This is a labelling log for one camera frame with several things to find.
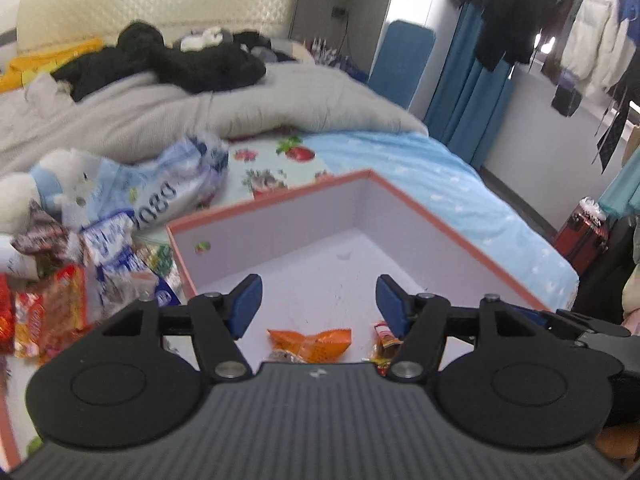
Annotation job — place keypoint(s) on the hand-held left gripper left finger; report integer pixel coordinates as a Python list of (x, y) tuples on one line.
[(247, 305)]

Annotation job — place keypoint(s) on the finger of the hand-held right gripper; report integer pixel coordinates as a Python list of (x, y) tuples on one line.
[(580, 329)]

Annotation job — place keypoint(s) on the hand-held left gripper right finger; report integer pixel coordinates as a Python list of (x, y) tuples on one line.
[(390, 305)]

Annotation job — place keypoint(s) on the red brown snack packet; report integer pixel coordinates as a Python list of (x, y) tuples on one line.
[(386, 342)]

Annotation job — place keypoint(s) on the orange cardboard box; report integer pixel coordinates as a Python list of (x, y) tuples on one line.
[(325, 240)]

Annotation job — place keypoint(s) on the red suitcase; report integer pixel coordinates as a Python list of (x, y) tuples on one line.
[(580, 240)]

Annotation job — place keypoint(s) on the green snack packet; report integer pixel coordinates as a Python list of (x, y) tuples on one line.
[(160, 260)]

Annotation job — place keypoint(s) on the floral printed mat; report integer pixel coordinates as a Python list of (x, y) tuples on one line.
[(280, 165)]

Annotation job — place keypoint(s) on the blue white snack packet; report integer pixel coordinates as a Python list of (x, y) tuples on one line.
[(112, 255)]

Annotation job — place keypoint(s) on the blue white plastic bag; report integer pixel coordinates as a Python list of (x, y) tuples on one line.
[(170, 180)]

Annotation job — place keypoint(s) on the teal cloth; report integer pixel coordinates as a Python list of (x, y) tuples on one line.
[(622, 185)]

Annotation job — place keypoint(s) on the hanging striped tie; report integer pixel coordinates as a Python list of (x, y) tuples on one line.
[(612, 135)]

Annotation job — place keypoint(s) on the red orange snack packet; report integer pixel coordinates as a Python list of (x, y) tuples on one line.
[(50, 317)]

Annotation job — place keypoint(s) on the grey duvet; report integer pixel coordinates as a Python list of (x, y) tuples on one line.
[(200, 110)]

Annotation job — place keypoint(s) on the blue curtain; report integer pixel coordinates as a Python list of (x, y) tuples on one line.
[(465, 105)]

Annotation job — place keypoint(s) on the dark brown snack packet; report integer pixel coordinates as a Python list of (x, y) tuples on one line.
[(37, 237)]

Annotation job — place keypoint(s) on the hanging dark blue cloth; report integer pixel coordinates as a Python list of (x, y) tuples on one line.
[(567, 97)]

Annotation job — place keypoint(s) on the white blue plush toy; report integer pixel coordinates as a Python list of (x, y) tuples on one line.
[(45, 180)]

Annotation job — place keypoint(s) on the plain red snack packet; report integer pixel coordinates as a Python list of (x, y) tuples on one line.
[(4, 320)]

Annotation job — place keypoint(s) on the orange box lid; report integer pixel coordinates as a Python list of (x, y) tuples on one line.
[(22, 400)]

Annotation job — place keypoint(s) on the blue padded board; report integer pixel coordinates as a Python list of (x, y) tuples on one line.
[(400, 60)]

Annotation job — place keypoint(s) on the black clothing heap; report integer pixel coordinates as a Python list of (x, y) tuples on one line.
[(200, 62)]

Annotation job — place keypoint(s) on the group of small bottles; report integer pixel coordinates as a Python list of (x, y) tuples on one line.
[(325, 52)]

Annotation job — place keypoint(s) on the white grey cloth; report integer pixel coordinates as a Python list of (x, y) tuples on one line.
[(205, 39)]

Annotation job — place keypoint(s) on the hanging white jacket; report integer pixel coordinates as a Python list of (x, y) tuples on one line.
[(592, 30)]

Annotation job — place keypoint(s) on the cream quilted headboard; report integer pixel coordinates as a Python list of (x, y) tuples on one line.
[(150, 5)]

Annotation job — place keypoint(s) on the yellow cloth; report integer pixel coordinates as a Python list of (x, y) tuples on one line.
[(45, 62)]

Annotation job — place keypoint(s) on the hanging black jacket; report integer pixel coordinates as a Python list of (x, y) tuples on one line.
[(520, 5)]

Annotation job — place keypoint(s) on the black wall socket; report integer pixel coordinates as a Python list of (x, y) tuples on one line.
[(340, 11)]

